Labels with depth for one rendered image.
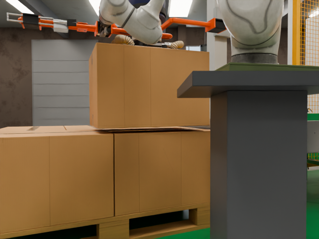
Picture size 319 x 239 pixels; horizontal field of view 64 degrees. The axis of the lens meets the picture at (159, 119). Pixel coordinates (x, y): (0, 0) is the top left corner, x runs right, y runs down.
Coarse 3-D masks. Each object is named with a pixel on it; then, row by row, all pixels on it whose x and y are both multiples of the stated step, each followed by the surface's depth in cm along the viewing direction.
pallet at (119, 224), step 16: (176, 208) 135; (192, 208) 139; (208, 208) 143; (64, 224) 115; (80, 224) 117; (96, 224) 129; (112, 224) 123; (128, 224) 126; (160, 224) 143; (176, 224) 143; (192, 224) 142; (208, 224) 143
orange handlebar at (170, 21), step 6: (18, 18) 123; (174, 18) 125; (180, 18) 127; (78, 24) 132; (84, 24) 133; (162, 24) 135; (168, 24) 129; (186, 24) 129; (192, 24) 129; (198, 24) 130; (204, 24) 132; (210, 24) 133; (78, 30) 136; (84, 30) 135; (90, 30) 138; (114, 30) 139; (120, 30) 140; (162, 30) 139; (162, 36) 150; (168, 36) 151
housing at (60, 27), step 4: (56, 20) 128; (60, 20) 128; (64, 20) 129; (56, 24) 128; (60, 24) 128; (64, 24) 129; (56, 28) 128; (60, 28) 129; (64, 28) 129; (64, 32) 134
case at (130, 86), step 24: (96, 48) 118; (120, 48) 122; (144, 48) 126; (168, 48) 130; (96, 72) 119; (120, 72) 122; (144, 72) 126; (168, 72) 131; (96, 96) 120; (120, 96) 122; (144, 96) 127; (168, 96) 131; (96, 120) 122; (120, 120) 123; (144, 120) 127; (168, 120) 131; (192, 120) 136
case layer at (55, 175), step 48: (0, 144) 105; (48, 144) 112; (96, 144) 119; (144, 144) 128; (192, 144) 138; (0, 192) 105; (48, 192) 112; (96, 192) 120; (144, 192) 129; (192, 192) 139
